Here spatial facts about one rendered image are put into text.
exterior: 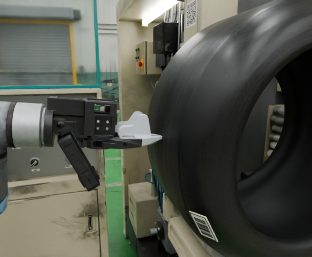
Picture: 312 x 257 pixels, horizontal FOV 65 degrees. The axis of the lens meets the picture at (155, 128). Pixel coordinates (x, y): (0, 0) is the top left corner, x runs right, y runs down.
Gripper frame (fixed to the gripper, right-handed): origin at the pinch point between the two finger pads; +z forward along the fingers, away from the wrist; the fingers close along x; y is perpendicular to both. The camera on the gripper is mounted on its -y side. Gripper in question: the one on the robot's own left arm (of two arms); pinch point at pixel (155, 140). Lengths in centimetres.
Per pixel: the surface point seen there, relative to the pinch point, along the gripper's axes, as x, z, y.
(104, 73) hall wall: 891, 81, 24
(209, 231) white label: -11.4, 7.8, -13.2
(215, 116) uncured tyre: -11.3, 5.6, 7.1
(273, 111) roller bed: 37, 63, 4
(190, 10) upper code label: 32, 18, 35
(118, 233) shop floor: 140, 24, -118
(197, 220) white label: -9.8, 6.2, -11.9
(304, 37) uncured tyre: -12.1, 19.3, 20.9
